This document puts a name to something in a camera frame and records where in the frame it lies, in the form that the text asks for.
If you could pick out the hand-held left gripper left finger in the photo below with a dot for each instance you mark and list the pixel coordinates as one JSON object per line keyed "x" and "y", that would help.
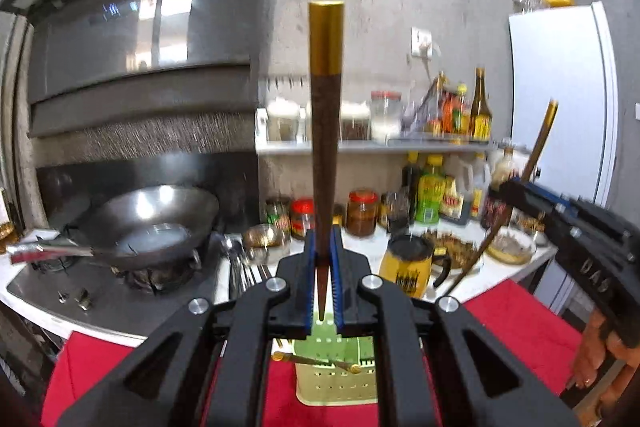
{"x": 310, "y": 297}

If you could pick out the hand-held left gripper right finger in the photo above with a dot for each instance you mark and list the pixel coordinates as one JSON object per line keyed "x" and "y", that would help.
{"x": 337, "y": 297}

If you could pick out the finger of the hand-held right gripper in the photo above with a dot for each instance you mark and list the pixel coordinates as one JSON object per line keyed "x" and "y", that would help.
{"x": 525, "y": 197}

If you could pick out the set of wooden chopsticks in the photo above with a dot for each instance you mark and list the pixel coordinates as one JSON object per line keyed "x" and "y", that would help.
{"x": 300, "y": 359}

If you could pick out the gold-tipped wooden chopstick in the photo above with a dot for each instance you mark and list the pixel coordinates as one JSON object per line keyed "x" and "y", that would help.
{"x": 541, "y": 132}
{"x": 325, "y": 132}

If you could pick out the green plastic chopstick holder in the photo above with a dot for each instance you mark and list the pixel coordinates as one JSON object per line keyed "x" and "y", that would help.
{"x": 330, "y": 387}

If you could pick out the person's right hand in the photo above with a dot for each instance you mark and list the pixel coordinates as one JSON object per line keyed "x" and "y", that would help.
{"x": 590, "y": 357}

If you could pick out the white jug yellow label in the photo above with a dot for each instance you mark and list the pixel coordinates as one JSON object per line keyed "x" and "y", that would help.
{"x": 480, "y": 187}

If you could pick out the yellow-rimmed oval dish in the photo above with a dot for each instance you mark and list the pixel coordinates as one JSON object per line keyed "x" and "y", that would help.
{"x": 510, "y": 247}

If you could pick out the red lid sauce jar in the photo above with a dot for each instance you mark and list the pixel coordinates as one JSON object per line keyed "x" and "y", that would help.
{"x": 362, "y": 217}
{"x": 301, "y": 222}

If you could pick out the steel spoon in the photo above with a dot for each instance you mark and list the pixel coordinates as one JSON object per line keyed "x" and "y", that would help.
{"x": 235, "y": 262}

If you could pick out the green label jar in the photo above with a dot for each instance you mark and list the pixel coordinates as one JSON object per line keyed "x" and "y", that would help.
{"x": 277, "y": 219}

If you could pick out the plate of cooked food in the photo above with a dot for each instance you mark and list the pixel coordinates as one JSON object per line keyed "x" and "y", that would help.
{"x": 457, "y": 249}

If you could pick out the tall brown bottle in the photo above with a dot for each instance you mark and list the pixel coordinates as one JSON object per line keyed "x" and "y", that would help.
{"x": 481, "y": 117}

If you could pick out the green bottle yellow cap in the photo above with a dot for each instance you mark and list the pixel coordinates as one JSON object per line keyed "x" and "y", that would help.
{"x": 430, "y": 197}

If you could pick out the glass cup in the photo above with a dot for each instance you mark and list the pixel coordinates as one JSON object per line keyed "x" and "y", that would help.
{"x": 397, "y": 214}

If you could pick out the red tablecloth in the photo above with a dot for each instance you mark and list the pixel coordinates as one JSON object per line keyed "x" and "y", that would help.
{"x": 520, "y": 322}

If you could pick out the red seasoning packet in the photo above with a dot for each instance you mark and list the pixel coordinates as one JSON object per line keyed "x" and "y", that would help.
{"x": 447, "y": 114}

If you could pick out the dark soy sauce bottle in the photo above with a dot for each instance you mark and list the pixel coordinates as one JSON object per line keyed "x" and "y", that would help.
{"x": 411, "y": 187}

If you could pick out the white refrigerator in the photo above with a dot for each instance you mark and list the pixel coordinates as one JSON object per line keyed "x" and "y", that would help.
{"x": 560, "y": 82}

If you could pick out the gold cap bottle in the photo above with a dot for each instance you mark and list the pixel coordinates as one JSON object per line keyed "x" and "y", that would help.
{"x": 438, "y": 107}

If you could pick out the clear utensil cup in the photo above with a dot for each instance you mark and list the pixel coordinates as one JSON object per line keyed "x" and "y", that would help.
{"x": 415, "y": 122}

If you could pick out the red lid glass jar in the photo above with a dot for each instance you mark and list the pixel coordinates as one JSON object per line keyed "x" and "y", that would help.
{"x": 386, "y": 119}

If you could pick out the white lid spice jar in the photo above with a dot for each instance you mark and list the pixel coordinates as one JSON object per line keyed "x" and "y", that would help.
{"x": 305, "y": 124}
{"x": 355, "y": 124}
{"x": 282, "y": 122}

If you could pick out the steel wok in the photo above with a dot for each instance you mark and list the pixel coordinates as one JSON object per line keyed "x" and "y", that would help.
{"x": 150, "y": 217}

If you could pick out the gas stove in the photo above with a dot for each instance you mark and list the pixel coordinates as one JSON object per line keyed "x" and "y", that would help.
{"x": 50, "y": 302}

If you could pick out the steel range hood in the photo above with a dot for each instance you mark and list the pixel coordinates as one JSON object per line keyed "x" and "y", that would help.
{"x": 125, "y": 32}

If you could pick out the white wall shelf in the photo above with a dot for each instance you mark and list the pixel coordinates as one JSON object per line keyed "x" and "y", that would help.
{"x": 300, "y": 146}

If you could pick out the wall hook rail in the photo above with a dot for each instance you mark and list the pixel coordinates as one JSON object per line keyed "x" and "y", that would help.
{"x": 282, "y": 83}

